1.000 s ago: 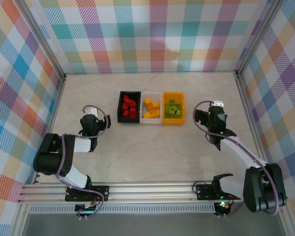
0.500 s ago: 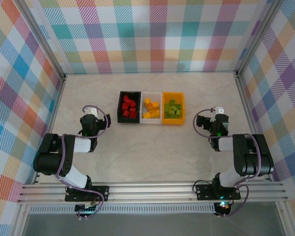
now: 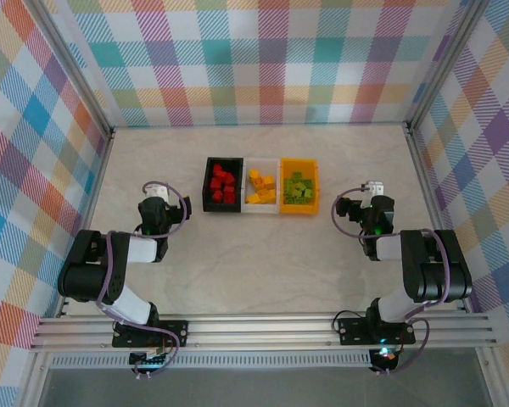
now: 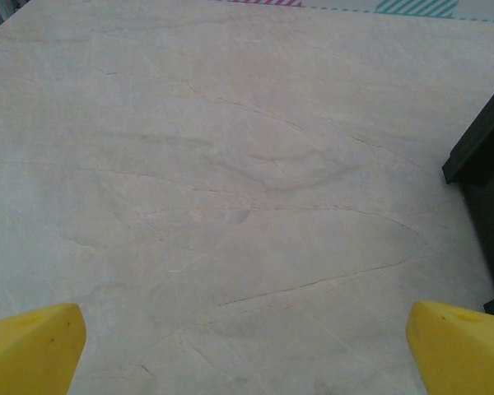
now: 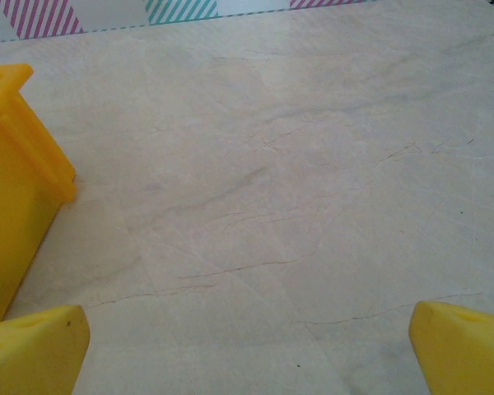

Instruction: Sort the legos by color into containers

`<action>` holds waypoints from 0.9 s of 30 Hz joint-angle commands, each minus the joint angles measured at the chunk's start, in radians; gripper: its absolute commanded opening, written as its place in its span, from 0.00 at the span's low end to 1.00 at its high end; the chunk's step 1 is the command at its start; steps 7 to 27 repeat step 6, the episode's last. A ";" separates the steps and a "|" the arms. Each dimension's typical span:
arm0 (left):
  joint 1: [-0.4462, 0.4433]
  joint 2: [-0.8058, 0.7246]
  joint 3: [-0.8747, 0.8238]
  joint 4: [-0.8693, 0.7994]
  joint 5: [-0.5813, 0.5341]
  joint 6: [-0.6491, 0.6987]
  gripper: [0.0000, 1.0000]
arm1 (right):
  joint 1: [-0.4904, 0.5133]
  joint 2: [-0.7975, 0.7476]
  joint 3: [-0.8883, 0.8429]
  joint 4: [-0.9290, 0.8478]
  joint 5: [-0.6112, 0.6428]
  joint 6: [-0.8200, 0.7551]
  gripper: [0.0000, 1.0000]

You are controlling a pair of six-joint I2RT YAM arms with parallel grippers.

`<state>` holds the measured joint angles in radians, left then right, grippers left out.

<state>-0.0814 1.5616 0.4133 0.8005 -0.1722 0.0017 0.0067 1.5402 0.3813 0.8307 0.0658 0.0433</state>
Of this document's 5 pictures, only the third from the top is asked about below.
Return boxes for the black plastic bin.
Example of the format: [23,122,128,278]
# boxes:
[202,157,244,213]

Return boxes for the yellow plastic bin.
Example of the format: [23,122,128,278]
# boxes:
[278,157,322,216]

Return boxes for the white plastic bin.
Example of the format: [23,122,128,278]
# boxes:
[242,158,281,213]

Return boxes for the small controller board with light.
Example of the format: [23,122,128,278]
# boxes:
[369,347,398,371]

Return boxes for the green circuit board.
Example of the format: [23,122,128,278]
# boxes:
[129,350,171,371]

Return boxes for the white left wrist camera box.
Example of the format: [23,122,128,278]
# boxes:
[146,182,171,200]

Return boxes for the aluminium side floor rail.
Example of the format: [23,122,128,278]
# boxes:
[54,129,116,319]
[404,122,472,313]

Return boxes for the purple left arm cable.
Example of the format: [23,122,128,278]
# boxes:
[97,181,195,378]

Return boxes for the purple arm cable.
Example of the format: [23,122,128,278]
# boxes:
[331,188,453,376]
[97,181,195,378]

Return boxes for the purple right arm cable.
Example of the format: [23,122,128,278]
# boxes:
[331,188,453,376]

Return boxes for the thin black wire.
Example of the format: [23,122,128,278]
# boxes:
[330,312,368,336]

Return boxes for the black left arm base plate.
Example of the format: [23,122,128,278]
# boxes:
[112,320,190,349]

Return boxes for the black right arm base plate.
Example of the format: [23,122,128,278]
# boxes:
[338,317,417,345]

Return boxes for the aluminium frame rail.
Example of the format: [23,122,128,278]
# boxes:
[28,314,498,354]

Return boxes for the aluminium corner post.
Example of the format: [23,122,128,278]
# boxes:
[402,0,491,132]
[32,0,115,137]

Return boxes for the slotted grey cable duct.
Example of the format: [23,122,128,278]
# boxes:
[49,354,373,370]

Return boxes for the aluminium frame leg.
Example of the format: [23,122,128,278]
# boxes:
[19,351,54,407]
[474,345,508,407]

